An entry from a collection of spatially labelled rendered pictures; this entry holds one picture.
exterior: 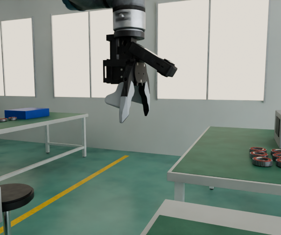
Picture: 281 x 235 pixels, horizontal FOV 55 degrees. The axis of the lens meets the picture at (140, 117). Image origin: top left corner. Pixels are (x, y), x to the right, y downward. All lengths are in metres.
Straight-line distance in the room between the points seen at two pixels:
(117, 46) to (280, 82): 4.07
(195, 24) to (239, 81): 1.16
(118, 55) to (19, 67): 5.85
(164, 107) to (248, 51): 1.61
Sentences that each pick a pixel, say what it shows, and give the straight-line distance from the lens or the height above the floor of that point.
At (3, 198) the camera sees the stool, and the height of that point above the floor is 0.56.
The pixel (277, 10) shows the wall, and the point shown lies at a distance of 4.72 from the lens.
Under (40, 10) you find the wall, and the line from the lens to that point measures 6.22.
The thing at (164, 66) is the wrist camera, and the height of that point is 1.27.
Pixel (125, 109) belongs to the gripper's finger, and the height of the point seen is 1.18.
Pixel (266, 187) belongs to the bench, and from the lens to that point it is 1.52.
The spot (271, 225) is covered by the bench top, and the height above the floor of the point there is 0.75.
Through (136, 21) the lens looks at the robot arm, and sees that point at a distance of 0.63.
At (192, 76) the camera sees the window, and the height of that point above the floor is 1.38.
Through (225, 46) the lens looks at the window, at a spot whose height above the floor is 1.84.
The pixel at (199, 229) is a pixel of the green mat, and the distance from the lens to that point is 1.01.
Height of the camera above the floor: 1.23
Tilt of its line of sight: 7 degrees down
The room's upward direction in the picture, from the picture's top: straight up
